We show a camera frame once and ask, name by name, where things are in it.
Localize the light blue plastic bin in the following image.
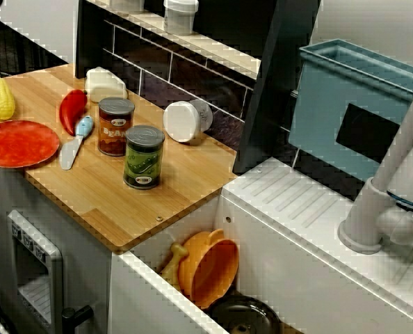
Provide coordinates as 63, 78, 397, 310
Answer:
288, 38, 413, 182

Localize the orange plastic bowl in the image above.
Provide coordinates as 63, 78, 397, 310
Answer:
177, 228, 241, 310

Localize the black round pan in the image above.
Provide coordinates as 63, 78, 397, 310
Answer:
208, 295, 282, 334

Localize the white lidded jar without print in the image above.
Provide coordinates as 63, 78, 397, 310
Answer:
163, 100, 214, 144

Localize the black wire mesh fence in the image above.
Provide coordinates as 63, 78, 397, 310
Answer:
0, 13, 68, 76

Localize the brown toy beans can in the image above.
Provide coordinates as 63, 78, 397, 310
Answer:
97, 97, 136, 157

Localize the large clear jar white lid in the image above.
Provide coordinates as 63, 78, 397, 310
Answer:
108, 0, 145, 13

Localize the yellow toy bone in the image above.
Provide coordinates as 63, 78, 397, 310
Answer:
159, 242, 190, 289

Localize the dark tiled backsplash shelf unit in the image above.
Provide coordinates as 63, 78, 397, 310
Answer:
74, 0, 322, 175

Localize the white toy sink unit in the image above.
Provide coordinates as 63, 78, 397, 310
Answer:
111, 156, 413, 334

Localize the green toy pickles can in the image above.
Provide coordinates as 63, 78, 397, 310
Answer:
122, 125, 165, 190

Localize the red round plate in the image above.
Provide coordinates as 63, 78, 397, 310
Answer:
0, 120, 60, 168

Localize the black cabinet door handle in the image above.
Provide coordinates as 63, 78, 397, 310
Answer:
60, 305, 95, 334

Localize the toy knife with blue handle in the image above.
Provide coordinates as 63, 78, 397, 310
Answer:
59, 115, 95, 170

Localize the grey toy oven panel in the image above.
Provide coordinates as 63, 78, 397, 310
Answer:
6, 209, 65, 334

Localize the red toy chili pepper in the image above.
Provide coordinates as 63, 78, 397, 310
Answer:
59, 89, 88, 136

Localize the grey toy faucet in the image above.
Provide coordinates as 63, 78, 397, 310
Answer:
337, 74, 413, 255

